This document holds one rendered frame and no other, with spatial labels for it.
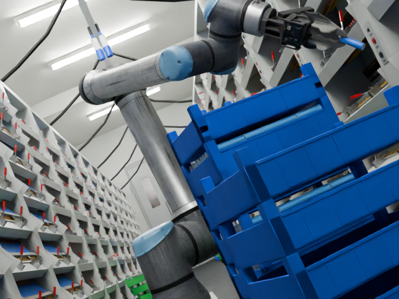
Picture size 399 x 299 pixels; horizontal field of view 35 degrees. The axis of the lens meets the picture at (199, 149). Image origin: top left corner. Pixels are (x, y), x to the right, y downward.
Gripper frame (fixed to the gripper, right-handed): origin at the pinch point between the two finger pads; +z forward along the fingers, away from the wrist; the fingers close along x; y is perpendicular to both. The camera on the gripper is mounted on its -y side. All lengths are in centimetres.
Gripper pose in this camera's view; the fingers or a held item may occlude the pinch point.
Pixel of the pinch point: (341, 38)
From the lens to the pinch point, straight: 167.9
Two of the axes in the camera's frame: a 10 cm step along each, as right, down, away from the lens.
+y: -4.6, 4.4, -7.7
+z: 8.8, 3.2, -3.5
